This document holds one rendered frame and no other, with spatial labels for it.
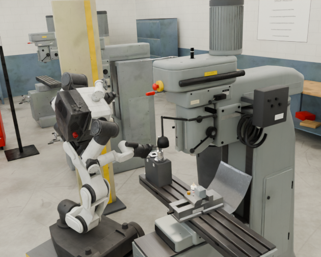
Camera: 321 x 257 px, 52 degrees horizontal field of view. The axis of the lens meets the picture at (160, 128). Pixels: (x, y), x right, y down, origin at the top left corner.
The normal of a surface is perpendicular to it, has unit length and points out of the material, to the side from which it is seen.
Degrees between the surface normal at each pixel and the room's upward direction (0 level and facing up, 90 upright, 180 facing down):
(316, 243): 0
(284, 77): 90
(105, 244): 0
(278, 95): 90
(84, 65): 90
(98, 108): 35
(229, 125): 90
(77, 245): 0
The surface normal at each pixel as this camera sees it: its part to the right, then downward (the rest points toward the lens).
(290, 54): -0.86, 0.21
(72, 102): 0.39, -0.67
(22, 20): 0.51, 0.26
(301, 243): -0.04, -0.94
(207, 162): -0.45, 0.37
